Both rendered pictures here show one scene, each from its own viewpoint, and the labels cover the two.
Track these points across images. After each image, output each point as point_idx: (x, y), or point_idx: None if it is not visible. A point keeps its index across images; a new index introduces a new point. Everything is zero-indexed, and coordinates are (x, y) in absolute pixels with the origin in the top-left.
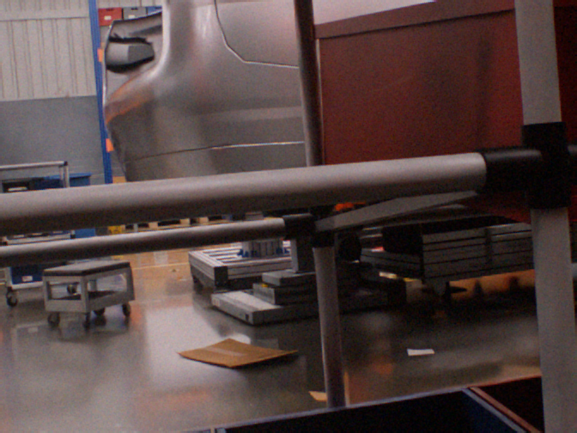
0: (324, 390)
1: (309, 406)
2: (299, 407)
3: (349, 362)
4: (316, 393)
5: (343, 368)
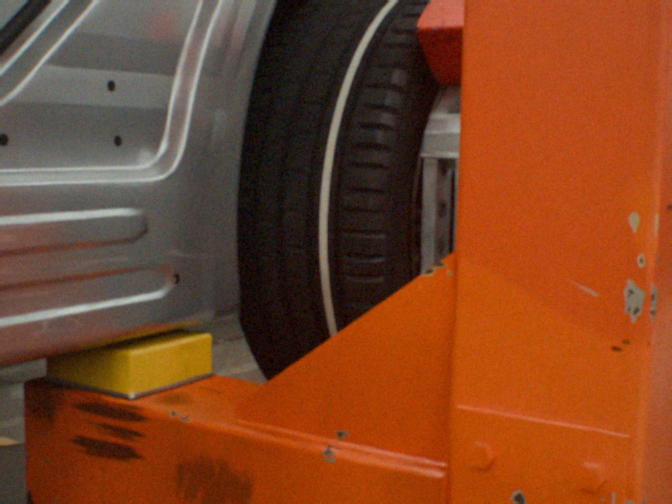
0: (10, 451)
1: (6, 432)
2: (17, 430)
3: (18, 501)
4: (13, 443)
5: (14, 486)
